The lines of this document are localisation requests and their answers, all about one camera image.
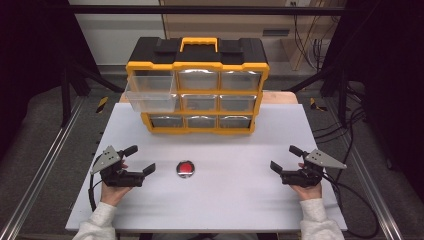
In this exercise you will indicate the black horizontal bar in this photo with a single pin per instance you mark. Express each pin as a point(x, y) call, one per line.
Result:
point(200, 10)

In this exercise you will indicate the light wooden cabinet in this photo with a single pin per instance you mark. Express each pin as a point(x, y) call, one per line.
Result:
point(250, 25)

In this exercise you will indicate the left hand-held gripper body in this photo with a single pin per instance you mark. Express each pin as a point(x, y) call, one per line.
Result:
point(113, 178)

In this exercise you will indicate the clear plastic drawer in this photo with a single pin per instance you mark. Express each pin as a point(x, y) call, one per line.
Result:
point(151, 96)

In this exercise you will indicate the yellow black organizer cabinet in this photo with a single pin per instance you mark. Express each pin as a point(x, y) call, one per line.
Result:
point(200, 51)

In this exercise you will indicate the yellow black striped tape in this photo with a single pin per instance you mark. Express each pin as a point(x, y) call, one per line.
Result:
point(102, 104)
point(314, 104)

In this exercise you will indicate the grid of clear drawers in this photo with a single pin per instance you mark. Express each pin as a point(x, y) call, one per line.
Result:
point(198, 80)

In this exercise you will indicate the red round cap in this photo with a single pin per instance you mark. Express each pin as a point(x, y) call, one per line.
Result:
point(185, 168)

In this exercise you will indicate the person's left hand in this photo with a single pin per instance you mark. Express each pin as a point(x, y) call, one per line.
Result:
point(112, 195)

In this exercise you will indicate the black curtain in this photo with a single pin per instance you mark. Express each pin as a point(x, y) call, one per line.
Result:
point(30, 60)
point(393, 83)

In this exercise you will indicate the aluminium floor rail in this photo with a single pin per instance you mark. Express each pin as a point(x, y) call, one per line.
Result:
point(373, 186)
point(40, 166)

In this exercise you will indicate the white cabinet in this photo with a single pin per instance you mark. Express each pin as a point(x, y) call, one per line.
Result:
point(116, 40)

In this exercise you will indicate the black metal stand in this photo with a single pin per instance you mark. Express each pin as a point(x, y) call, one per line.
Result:
point(66, 96)
point(342, 96)

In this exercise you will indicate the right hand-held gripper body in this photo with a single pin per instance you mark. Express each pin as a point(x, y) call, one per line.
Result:
point(305, 176)

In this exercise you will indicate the person's right hand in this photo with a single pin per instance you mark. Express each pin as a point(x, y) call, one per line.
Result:
point(310, 192)

